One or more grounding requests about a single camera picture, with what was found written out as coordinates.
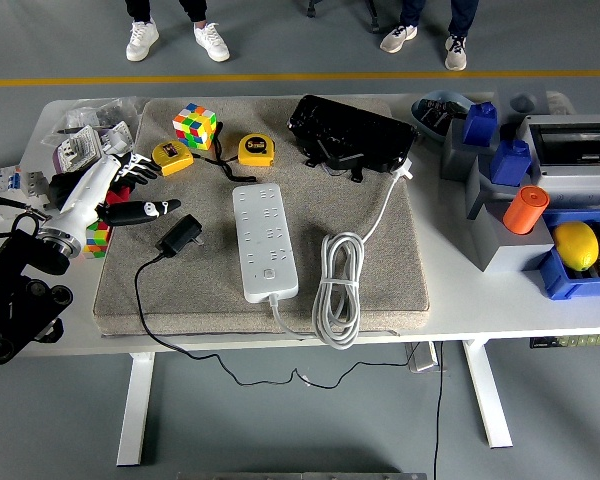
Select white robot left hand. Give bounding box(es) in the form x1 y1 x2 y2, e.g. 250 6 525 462
59 152 182 234

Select black plug adapter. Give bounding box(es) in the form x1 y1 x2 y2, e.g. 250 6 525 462
154 214 204 259

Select black adapter cord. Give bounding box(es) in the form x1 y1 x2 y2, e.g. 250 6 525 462
134 252 416 390

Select white power strip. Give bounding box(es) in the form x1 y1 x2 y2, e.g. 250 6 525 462
232 183 300 304

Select white power strip cable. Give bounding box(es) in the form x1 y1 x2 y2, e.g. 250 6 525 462
268 157 416 350

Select black cloth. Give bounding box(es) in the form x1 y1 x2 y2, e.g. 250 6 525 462
48 158 137 216

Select red plastic piece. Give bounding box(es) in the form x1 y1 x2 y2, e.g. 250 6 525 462
104 184 134 205

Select small colourful puzzle cube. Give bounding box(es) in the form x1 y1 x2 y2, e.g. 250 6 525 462
82 219 112 260

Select white socket module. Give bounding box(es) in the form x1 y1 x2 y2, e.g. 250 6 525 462
95 121 135 156

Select white circuit breaker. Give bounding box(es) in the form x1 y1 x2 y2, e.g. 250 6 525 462
0 164 51 211

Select clear plastic bag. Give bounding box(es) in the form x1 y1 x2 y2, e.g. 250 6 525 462
54 97 144 132

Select yellow tape measure brown label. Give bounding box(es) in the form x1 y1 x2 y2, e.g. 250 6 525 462
151 140 195 177

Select large colourful puzzle cube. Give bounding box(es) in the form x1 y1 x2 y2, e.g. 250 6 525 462
172 102 218 150

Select grey-brown mat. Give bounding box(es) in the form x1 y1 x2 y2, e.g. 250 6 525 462
92 97 431 337

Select person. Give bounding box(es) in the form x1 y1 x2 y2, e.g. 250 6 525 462
378 0 481 72
124 0 231 64

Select yellow tape measure black label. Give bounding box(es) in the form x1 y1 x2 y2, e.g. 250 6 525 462
237 133 276 167

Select white table leg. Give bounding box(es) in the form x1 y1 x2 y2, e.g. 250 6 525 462
115 352 156 468
462 339 514 450

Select black plastic case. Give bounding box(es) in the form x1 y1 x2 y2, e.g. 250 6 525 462
286 94 420 184

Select black chair base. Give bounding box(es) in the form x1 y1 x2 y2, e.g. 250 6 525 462
305 0 382 35

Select blue bowl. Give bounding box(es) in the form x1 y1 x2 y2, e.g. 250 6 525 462
411 89 476 144

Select black binder clips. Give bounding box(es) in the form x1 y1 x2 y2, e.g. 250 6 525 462
422 98 469 135

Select grey square block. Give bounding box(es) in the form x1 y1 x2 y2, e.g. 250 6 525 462
439 117 501 182

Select grey box under table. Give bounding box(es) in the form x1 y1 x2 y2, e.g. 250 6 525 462
405 341 440 374

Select blue plastic block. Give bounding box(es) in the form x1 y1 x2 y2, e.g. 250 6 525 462
489 138 533 188
462 101 500 147

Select grey stepped block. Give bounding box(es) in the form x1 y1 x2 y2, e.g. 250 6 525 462
466 158 556 274

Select orange cylinder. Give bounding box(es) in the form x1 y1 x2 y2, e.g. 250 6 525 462
502 185 551 235

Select grey block with round hole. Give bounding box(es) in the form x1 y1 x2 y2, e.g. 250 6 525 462
494 83 549 126

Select beige roll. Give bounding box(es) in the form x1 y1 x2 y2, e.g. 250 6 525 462
547 89 577 117

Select blue plastic bin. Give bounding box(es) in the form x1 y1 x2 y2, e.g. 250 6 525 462
538 207 600 301

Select yellow lemon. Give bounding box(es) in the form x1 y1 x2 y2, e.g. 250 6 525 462
552 221 600 273

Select table control panel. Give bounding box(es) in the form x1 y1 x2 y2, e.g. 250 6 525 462
529 333 600 350

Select black tape measure strap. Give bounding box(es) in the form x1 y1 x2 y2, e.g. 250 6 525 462
193 121 257 182

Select black hanging cable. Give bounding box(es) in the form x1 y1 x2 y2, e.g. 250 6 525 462
432 342 445 480

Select grey electrical enclosure box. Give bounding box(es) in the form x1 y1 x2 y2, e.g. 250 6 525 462
522 113 600 211

